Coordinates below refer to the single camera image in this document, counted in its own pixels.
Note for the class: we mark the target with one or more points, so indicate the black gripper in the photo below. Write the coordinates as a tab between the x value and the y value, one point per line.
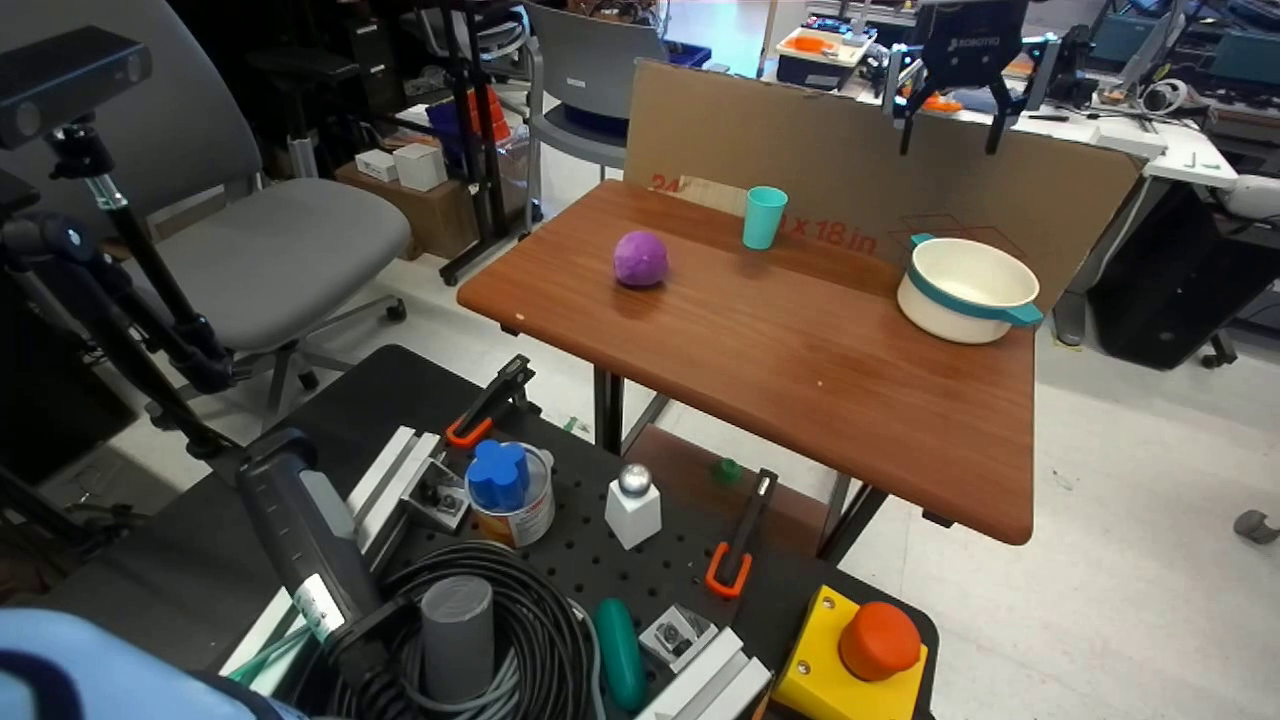
968	41

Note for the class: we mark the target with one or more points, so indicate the white pot teal rim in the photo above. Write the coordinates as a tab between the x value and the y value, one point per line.
967	287

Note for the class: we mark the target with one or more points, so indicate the brown cardboard panel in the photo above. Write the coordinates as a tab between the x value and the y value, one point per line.
824	163

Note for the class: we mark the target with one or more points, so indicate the black white tray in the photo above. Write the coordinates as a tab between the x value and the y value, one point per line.
821	61

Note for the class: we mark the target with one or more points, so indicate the orange plate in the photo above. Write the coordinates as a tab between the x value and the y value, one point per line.
811	41

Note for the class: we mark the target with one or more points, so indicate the teal plastic cup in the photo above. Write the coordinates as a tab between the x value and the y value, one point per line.
767	220

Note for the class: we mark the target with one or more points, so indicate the white desk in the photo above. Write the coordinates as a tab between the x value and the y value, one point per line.
1173	154

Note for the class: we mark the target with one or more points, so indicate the purple ball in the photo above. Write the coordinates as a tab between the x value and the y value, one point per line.
642	257

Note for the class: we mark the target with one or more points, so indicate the orange black clamp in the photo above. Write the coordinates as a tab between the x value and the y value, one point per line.
735	555
486	403

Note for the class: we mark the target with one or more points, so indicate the white small bottle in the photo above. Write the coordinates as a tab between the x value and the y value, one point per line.
634	504

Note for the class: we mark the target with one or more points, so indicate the brown floor cardboard box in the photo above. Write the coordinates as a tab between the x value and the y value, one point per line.
414	201

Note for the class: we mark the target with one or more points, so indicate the yellow box orange button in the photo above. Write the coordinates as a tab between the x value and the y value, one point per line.
855	663

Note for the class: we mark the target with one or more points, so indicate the black perforated base board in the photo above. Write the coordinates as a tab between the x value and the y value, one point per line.
402	403

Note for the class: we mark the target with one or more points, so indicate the silver aluminium extrusion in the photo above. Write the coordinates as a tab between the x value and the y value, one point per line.
393	482

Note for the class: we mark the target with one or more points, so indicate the gray padded office chair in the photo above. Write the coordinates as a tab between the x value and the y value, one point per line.
267	243

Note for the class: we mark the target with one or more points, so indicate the gray cylinder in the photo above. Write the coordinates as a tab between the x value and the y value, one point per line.
456	640

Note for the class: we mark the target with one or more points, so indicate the black tripod stand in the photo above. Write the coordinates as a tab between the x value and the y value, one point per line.
147	280

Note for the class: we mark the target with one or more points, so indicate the blue cloth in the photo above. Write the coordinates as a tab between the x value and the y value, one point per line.
107	673

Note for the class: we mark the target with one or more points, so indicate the black stereo camera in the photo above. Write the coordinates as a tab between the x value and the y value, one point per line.
67	83

